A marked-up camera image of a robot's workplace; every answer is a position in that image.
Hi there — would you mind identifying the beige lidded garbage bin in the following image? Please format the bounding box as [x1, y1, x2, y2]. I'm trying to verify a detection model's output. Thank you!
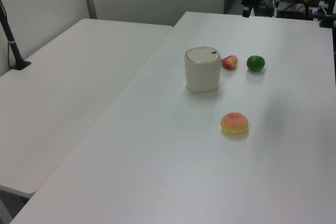
[184, 47, 222, 93]

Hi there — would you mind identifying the orange pink toy peach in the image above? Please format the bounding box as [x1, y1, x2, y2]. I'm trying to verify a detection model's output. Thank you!
[220, 112, 249, 134]

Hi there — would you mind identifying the red toy strawberry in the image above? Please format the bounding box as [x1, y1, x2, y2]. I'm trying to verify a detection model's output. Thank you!
[220, 55, 239, 71]

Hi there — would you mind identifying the green toy lime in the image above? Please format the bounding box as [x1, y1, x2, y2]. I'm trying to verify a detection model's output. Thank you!
[246, 55, 266, 73]

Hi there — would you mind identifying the black pole with clamp base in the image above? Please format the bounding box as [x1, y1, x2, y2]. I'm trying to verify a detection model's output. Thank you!
[0, 0, 32, 71]

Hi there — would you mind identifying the black corner stand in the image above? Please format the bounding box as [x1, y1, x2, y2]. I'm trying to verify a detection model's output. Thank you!
[318, 0, 336, 28]

